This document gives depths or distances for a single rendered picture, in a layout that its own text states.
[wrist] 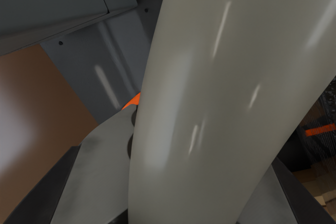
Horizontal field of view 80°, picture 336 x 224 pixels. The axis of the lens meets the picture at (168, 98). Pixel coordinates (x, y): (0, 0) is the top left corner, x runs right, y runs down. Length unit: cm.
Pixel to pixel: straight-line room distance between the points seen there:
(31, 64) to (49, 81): 12
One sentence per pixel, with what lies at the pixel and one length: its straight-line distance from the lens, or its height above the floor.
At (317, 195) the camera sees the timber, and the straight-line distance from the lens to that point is 148.
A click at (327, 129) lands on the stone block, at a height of 56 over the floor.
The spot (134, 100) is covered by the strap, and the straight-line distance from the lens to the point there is 112.
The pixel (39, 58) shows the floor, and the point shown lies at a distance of 126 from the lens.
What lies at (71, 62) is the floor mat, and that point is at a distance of 116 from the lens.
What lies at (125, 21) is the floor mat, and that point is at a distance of 101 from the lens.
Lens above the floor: 99
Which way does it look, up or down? 63 degrees down
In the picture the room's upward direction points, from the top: 173 degrees counter-clockwise
